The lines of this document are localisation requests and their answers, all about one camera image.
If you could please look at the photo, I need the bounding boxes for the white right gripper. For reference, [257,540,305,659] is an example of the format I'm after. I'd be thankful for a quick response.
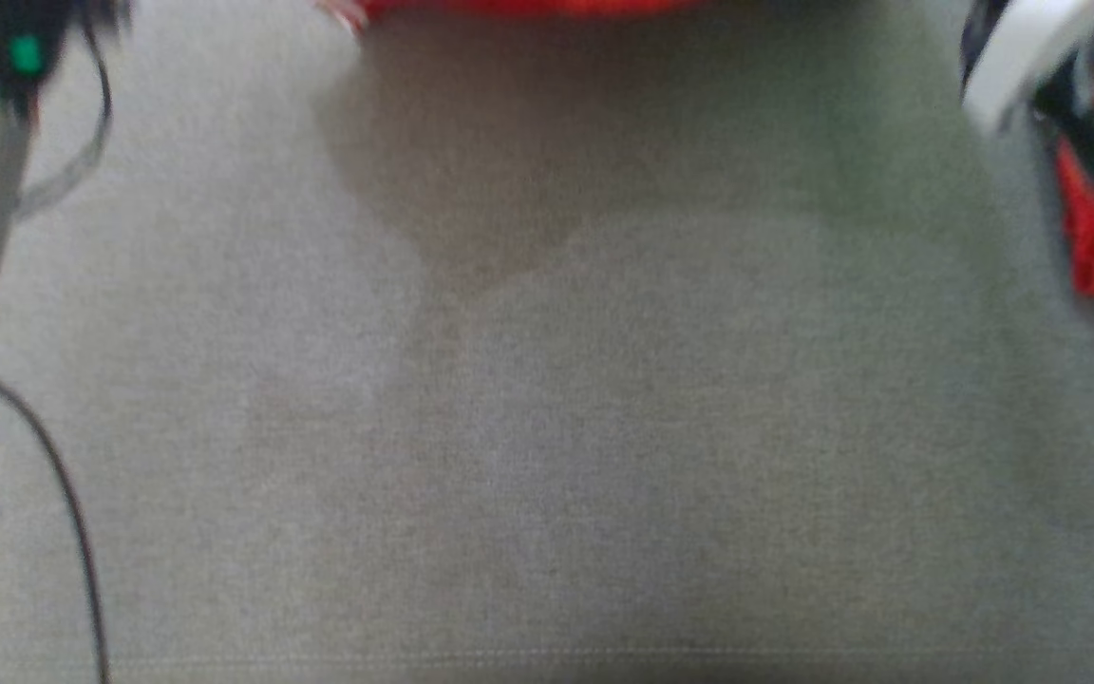
[960,0,1094,134]

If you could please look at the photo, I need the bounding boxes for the red garment with white trim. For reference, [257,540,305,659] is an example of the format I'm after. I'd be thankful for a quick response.
[314,0,709,37]

